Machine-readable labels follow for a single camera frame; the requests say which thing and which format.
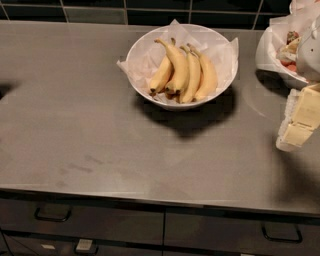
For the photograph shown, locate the cabinet drawer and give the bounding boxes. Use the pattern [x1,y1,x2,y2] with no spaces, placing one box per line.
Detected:
[164,213,320,256]
[0,199,163,245]

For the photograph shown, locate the white bowl with strawberries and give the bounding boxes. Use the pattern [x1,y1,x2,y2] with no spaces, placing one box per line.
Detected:
[255,28,312,90]

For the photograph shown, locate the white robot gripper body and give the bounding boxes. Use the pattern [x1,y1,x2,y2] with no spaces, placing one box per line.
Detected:
[296,15,320,82]

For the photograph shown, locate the rightmost yellow banana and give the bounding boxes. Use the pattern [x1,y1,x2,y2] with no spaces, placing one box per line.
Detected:
[187,44,218,101]

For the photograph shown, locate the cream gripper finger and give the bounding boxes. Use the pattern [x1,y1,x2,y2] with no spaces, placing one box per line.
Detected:
[276,83,320,152]

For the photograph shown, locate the white bowl with bananas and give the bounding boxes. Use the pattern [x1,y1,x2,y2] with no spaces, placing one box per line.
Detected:
[125,23,239,112]

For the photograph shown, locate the long curved yellow banana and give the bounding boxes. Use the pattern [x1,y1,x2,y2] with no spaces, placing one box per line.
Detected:
[155,38,189,94]

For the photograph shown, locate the left drawer handle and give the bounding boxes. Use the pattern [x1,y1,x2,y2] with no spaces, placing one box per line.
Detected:
[34,207,71,223]

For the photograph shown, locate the lower drawer handle with label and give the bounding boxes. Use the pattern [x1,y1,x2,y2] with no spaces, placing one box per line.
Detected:
[74,239,98,256]

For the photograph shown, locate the white paper liner in bowl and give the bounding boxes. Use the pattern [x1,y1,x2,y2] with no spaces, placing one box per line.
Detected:
[116,18,240,105]

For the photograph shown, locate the leftmost yellow banana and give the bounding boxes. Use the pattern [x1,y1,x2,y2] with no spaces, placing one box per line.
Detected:
[148,37,177,95]

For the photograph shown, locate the white paper liner right bowl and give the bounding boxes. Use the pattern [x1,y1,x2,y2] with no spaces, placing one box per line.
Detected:
[255,0,320,84]

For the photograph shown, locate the pile of red strawberries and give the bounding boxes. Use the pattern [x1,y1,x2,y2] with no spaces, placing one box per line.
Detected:
[276,31,301,72]

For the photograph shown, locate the right drawer handle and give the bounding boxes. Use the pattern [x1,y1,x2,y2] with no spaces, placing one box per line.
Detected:
[261,223,303,244]

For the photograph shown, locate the right cabinet drawer front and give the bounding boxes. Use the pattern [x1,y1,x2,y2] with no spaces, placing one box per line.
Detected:
[164,213,320,256]

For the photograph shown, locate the left cabinet drawer front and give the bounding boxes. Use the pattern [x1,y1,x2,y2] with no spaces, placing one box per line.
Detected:
[0,199,163,245]

